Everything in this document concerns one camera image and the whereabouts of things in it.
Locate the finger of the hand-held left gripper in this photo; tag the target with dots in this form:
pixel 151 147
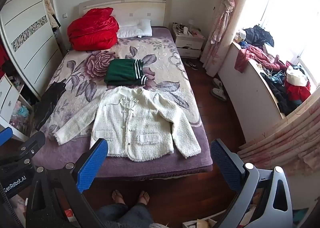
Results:
pixel 33 144
pixel 5 134

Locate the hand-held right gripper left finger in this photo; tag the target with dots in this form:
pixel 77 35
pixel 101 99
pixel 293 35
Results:
pixel 92 165

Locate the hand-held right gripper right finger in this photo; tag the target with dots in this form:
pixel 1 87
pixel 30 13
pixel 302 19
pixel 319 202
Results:
pixel 225 165

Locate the white tweed jacket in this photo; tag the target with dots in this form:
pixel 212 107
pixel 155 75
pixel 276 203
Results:
pixel 140 118

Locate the pile of mixed clothes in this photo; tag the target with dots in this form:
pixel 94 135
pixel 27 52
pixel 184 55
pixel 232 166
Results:
pixel 277 78

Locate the white open shelf unit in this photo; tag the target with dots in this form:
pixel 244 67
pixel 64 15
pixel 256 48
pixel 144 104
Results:
pixel 10 100

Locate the person's left foot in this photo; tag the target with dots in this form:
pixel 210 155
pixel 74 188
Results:
pixel 118 196

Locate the person's foot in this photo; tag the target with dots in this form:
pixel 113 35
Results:
pixel 143 197
pixel 118 196

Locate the black garment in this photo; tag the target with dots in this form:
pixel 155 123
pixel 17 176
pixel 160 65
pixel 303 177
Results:
pixel 50 103

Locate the person's jeans legs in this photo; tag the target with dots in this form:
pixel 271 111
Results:
pixel 125 215

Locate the person's right foot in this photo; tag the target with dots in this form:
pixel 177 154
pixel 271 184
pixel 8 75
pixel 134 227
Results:
pixel 143 197

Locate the open cardboard box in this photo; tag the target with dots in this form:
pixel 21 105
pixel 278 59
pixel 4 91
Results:
pixel 200 223

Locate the loose pink floral curtain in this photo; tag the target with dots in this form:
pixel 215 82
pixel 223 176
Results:
pixel 287 140

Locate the white slipper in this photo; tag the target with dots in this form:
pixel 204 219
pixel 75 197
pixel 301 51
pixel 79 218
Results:
pixel 219 94
pixel 217 82

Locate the white windowsill cabinet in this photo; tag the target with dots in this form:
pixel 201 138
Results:
pixel 247 93

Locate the folded green striped garment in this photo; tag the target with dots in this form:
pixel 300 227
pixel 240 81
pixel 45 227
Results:
pixel 122 72

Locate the dark shoes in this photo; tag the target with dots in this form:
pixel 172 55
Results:
pixel 192 65

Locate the white wardrobe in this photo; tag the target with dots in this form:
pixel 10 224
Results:
pixel 27 30

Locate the white hat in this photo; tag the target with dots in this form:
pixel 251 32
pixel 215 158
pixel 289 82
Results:
pixel 296 75

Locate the purple floral blanket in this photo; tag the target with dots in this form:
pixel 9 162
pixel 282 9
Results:
pixel 162 68

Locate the white nightstand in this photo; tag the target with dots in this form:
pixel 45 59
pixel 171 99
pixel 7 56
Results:
pixel 188 43

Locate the red quilt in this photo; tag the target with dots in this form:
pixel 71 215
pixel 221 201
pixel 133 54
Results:
pixel 92 29

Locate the hanging beige cloth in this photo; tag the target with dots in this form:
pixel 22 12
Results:
pixel 51 11

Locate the nightstand clutter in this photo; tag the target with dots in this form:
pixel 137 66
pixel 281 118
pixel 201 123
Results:
pixel 185 29

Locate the white pillow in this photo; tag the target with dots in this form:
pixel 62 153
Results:
pixel 132 28

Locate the tied pink floral curtain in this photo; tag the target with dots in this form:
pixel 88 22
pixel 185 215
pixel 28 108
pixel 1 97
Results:
pixel 225 18

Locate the bed with beige headboard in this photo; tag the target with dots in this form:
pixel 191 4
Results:
pixel 140 4

